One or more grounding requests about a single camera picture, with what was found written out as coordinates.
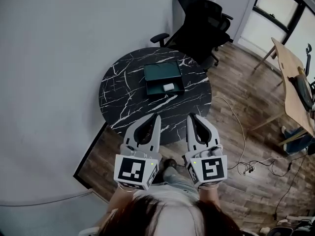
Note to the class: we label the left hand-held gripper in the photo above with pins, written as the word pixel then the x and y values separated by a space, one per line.
pixel 130 172

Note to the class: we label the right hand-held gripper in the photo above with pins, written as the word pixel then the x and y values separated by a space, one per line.
pixel 211 169

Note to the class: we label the small white object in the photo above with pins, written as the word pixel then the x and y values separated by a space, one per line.
pixel 168 87

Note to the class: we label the dark green box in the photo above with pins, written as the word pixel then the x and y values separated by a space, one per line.
pixel 157 71

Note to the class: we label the person's right forearm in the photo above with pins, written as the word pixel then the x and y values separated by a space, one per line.
pixel 209 194

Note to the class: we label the person's left forearm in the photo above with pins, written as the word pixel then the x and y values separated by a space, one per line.
pixel 120 198

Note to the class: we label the person's dark shoe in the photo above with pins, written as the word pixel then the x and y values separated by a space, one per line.
pixel 169 163

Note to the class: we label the person's grey trouser leg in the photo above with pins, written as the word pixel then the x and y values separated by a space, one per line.
pixel 177 178

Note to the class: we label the white power strip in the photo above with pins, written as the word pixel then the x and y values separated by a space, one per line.
pixel 249 170

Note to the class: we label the person's white shirt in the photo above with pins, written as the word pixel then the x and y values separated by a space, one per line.
pixel 169 198

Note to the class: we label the light wooden desk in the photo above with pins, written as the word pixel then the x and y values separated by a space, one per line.
pixel 290 92

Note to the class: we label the dark bag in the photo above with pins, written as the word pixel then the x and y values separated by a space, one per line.
pixel 301 90

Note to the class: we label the black hooked stand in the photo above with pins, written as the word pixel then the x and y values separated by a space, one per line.
pixel 308 55

